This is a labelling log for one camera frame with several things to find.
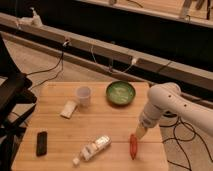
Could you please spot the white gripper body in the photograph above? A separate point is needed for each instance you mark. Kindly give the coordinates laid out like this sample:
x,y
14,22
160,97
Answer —
x,y
141,130

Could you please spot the red pepper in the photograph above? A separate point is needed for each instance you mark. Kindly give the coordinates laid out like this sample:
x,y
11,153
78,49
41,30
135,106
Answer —
x,y
133,146

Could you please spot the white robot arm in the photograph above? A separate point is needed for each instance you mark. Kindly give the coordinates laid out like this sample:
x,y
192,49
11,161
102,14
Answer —
x,y
167,97

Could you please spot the white sponge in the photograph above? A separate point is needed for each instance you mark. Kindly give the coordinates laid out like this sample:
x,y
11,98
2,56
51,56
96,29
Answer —
x,y
68,109

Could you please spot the green bowl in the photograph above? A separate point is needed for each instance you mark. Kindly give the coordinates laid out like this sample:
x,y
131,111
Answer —
x,y
120,93

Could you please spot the white plastic bottle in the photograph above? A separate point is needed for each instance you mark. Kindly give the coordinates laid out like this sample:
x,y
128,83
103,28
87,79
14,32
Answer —
x,y
91,149

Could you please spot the translucent plastic cup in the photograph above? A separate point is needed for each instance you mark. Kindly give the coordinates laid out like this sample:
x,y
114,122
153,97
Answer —
x,y
83,95

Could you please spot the black chair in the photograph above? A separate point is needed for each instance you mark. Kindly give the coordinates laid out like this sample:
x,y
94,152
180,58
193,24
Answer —
x,y
14,90

